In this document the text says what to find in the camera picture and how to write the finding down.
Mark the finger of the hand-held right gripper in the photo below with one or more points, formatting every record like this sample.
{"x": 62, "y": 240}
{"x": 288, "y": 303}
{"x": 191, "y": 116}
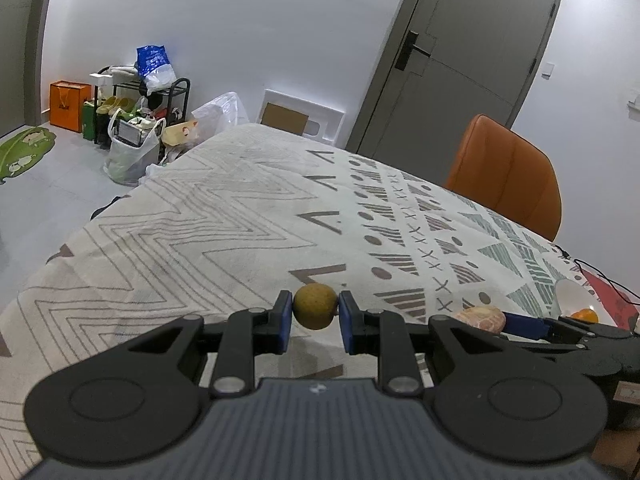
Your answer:
{"x": 550, "y": 350}
{"x": 525, "y": 327}

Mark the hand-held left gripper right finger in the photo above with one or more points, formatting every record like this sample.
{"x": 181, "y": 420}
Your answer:
{"x": 347, "y": 325}

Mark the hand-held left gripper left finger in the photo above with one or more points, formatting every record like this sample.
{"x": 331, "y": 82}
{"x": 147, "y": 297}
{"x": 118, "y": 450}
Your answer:
{"x": 285, "y": 325}

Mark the brown-green round pear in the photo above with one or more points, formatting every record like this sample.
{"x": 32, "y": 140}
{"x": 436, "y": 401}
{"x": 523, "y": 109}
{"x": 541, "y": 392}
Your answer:
{"x": 312, "y": 306}

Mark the pink peeled grapefruit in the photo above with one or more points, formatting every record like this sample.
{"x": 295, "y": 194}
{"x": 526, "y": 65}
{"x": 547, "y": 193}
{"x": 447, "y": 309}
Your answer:
{"x": 480, "y": 319}

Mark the white plate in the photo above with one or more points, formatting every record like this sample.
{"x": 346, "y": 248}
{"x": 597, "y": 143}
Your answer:
{"x": 570, "y": 295}

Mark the orange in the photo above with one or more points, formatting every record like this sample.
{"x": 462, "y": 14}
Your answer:
{"x": 585, "y": 316}

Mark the red placemat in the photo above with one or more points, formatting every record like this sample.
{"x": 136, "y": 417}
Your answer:
{"x": 607, "y": 290}

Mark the patterned tablecloth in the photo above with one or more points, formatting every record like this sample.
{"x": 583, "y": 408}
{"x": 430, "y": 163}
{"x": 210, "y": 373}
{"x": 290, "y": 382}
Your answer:
{"x": 200, "y": 220}

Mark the orange chair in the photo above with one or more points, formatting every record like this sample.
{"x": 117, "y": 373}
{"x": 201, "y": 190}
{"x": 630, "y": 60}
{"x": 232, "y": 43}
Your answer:
{"x": 500, "y": 175}

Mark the white foam packaging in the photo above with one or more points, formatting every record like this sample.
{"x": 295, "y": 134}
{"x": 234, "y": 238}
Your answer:
{"x": 327, "y": 120}

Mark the brown cardboard sheet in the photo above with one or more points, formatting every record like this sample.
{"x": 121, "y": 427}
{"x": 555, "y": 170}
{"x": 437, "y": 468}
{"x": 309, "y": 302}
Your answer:
{"x": 285, "y": 119}

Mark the tan paper bag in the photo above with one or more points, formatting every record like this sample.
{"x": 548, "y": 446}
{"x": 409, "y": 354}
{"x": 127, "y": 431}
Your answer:
{"x": 180, "y": 132}

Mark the clear plastic bag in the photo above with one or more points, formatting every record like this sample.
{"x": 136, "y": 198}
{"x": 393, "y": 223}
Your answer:
{"x": 225, "y": 110}

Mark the white plastic shopping bag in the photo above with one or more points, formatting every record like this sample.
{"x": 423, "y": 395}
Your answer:
{"x": 125, "y": 167}

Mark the black storage rack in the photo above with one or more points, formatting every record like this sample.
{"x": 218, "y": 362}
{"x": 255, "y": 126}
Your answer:
{"x": 182, "y": 92}

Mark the yellow-green slippers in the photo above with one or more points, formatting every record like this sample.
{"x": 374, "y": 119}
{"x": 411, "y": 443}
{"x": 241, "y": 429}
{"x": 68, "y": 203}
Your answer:
{"x": 112, "y": 105}

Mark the green box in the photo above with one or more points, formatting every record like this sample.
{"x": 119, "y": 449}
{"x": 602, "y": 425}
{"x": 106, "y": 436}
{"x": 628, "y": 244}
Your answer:
{"x": 89, "y": 120}

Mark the grey door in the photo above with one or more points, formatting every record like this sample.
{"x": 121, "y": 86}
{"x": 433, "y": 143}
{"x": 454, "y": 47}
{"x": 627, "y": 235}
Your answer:
{"x": 475, "y": 35}

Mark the blue and white bag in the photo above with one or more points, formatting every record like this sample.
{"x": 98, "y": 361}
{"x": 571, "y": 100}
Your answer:
{"x": 150, "y": 57}

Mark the orange paper bag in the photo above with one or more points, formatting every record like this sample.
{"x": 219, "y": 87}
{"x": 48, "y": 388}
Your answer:
{"x": 67, "y": 107}

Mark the green leaf floor mat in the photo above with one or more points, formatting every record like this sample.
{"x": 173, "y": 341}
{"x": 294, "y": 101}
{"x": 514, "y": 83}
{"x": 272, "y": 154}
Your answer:
{"x": 25, "y": 150}

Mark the white light switch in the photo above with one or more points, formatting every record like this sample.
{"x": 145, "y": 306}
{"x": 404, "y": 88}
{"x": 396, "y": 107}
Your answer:
{"x": 548, "y": 70}
{"x": 636, "y": 107}

